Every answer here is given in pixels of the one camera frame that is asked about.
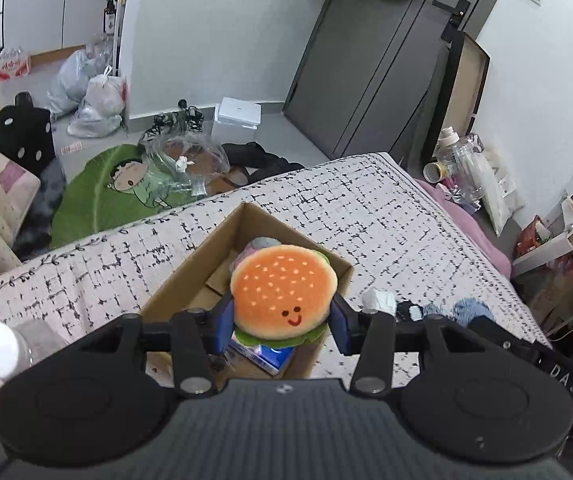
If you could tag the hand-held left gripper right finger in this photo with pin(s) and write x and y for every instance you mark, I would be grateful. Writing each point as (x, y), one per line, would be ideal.
(342, 325)

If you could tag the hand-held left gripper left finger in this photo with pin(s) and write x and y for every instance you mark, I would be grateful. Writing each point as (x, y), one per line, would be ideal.
(224, 325)

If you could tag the blue printed packet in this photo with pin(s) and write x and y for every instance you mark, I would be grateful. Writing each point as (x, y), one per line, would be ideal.
(271, 358)

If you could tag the hamburger plush toy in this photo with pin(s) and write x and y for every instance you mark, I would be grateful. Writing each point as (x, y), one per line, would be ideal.
(281, 285)

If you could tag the grey and pink plush toy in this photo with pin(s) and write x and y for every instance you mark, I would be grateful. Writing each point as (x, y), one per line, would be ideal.
(254, 251)

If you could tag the brown cardboard box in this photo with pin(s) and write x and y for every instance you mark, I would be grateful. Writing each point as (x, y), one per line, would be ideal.
(264, 222)

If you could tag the white crumpled soft item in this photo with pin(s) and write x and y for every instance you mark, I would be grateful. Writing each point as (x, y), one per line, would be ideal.
(379, 301)

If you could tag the black and white soft item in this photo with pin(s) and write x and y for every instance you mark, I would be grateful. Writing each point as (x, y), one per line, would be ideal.
(409, 311)

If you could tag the blue denim round pad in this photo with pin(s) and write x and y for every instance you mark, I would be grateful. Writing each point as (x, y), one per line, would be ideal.
(471, 311)

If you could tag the white black patterned blanket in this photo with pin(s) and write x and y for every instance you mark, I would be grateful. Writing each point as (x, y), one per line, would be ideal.
(366, 220)

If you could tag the red bag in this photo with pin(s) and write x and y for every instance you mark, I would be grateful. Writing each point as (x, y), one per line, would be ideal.
(531, 237)

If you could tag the white desk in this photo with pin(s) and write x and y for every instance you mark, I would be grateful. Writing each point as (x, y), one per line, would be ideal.
(571, 240)

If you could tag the black clothing heap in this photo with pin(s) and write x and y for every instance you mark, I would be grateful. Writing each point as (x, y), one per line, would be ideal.
(261, 160)

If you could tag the clear plastic bag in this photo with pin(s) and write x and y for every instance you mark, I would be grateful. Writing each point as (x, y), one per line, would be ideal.
(191, 155)

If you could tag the white tote bag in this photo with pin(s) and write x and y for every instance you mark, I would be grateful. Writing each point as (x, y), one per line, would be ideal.
(501, 190)

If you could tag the green cartoon floor rug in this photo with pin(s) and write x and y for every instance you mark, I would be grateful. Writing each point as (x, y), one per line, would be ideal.
(96, 200)

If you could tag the paper tube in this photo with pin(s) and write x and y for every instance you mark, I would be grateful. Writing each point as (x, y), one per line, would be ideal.
(435, 171)

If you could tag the large clear jug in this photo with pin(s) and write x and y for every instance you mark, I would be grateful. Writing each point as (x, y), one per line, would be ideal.
(464, 170)

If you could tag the black shoe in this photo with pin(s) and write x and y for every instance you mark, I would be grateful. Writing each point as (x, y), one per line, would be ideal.
(164, 122)
(191, 117)

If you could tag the white flat box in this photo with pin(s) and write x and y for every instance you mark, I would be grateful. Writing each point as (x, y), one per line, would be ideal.
(236, 115)

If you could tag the grey fluffy cushion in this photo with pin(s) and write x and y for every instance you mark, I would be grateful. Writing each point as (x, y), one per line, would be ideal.
(41, 210)

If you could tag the white trash bag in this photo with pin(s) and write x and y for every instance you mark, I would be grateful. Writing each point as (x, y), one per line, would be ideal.
(99, 107)

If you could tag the grey door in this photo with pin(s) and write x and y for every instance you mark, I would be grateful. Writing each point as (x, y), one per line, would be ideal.
(366, 60)

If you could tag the leaning cardboard sheet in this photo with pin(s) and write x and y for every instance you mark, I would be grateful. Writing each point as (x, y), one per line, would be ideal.
(469, 85)

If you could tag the black cushion with white dots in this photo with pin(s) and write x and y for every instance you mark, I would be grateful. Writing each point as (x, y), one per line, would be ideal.
(19, 132)

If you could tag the spray bottle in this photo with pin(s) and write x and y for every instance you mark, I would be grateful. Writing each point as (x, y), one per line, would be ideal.
(109, 15)

